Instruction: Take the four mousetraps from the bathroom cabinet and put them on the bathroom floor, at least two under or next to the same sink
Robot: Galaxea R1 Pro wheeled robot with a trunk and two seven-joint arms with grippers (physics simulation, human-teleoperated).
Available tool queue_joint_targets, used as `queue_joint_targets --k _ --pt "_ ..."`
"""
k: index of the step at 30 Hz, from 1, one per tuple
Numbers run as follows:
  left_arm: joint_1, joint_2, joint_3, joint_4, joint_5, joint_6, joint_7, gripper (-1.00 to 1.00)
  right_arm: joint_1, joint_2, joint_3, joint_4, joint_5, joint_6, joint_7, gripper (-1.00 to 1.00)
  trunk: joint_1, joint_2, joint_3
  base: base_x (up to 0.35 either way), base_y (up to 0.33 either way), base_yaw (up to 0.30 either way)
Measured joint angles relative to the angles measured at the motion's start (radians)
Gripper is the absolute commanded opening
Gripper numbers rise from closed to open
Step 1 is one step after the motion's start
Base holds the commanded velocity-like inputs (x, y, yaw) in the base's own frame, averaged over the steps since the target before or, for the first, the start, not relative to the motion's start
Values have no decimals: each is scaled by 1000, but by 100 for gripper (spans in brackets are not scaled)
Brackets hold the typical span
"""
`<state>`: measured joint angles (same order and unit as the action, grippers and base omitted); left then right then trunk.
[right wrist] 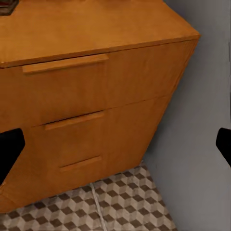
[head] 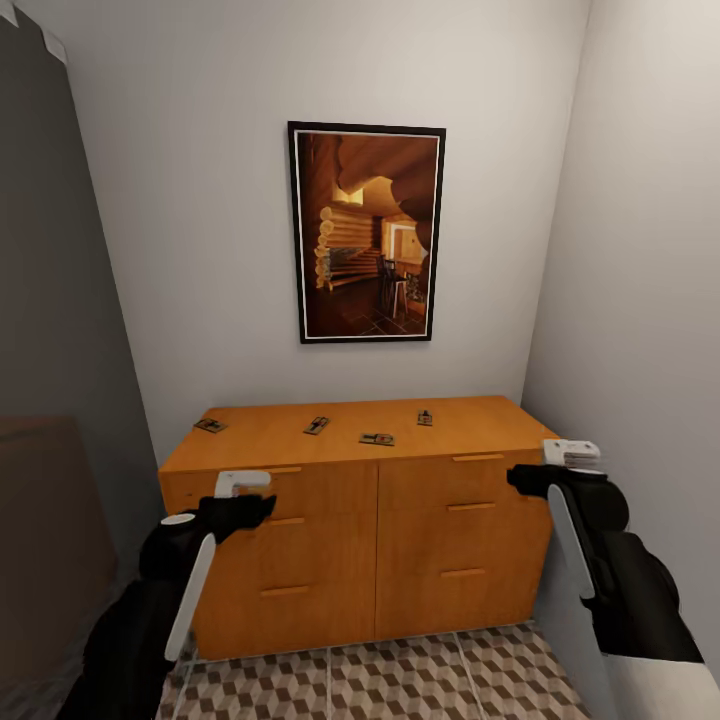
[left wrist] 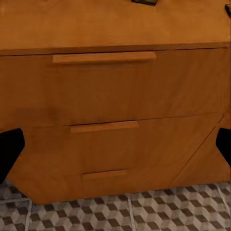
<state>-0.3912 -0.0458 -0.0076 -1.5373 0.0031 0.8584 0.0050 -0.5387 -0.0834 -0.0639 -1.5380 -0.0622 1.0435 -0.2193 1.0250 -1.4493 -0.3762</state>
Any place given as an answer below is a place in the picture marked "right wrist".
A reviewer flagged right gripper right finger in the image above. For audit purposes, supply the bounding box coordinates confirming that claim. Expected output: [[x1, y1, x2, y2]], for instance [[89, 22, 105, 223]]
[[216, 128, 231, 166]]

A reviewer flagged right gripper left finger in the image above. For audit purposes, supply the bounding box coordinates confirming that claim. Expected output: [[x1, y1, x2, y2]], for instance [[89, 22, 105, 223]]
[[0, 128, 25, 185]]

